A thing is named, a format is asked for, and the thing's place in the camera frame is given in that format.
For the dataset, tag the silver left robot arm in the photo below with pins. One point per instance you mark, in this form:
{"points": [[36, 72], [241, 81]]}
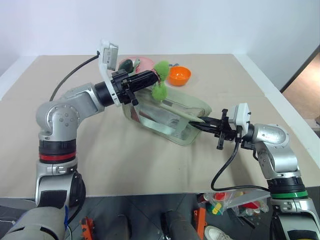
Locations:
{"points": [[60, 117]]}

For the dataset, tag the white shoe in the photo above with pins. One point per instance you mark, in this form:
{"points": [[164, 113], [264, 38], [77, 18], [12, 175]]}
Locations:
{"points": [[216, 232]]}

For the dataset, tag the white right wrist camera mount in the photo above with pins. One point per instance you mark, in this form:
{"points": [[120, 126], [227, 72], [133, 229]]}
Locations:
{"points": [[241, 113]]}

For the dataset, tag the clear bag of toys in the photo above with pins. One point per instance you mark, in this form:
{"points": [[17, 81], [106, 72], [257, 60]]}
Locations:
{"points": [[235, 200]]}

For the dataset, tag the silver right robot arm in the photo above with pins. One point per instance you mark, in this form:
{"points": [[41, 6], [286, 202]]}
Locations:
{"points": [[277, 150]]}

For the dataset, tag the green clear zip pouch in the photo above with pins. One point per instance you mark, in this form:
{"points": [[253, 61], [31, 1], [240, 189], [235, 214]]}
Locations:
{"points": [[172, 117]]}

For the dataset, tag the pink plastic plate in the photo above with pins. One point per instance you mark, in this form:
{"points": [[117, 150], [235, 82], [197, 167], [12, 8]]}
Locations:
{"points": [[145, 63]]}

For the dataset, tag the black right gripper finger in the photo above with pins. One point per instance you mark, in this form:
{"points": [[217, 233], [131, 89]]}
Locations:
{"points": [[207, 120], [206, 128]]}

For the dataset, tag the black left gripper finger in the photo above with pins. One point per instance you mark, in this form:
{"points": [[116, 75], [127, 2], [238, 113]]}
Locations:
{"points": [[143, 76], [145, 85]]}

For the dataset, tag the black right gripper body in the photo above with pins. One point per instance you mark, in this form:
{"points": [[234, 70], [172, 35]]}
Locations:
{"points": [[225, 130]]}

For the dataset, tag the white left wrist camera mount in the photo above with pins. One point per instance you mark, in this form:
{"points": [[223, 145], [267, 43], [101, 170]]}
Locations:
{"points": [[109, 53]]}

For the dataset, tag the orange plastic bowl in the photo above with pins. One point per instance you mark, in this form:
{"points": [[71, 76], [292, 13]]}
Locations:
{"points": [[179, 75]]}

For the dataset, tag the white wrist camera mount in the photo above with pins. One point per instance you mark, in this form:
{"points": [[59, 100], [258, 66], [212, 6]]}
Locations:
{"points": [[241, 113], [109, 53]]}

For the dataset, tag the brown wooden panel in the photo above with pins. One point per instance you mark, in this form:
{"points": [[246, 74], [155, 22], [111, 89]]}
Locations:
{"points": [[303, 72]]}

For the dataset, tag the dark green toy vegetable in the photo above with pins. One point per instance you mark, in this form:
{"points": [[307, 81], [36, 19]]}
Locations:
{"points": [[126, 65]]}

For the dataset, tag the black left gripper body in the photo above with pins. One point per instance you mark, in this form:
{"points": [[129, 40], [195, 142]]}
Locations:
{"points": [[122, 86]]}

